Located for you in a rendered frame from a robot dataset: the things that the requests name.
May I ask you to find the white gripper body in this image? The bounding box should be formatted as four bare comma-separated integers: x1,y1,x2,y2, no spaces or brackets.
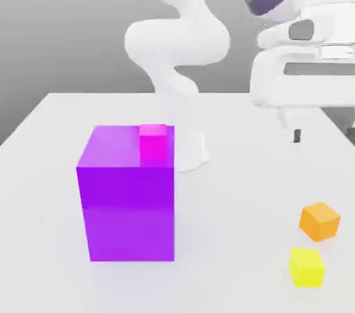
248,49,355,109

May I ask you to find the small orange cube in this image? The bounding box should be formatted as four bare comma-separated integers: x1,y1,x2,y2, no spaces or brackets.
298,202,341,243

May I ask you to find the small magenta cube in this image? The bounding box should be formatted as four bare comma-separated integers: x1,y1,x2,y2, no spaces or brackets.
139,123,168,160

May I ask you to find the small yellow cube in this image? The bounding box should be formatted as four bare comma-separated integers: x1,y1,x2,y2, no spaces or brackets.
288,247,326,288

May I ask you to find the large purple box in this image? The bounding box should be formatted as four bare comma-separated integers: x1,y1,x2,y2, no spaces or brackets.
76,125,175,262

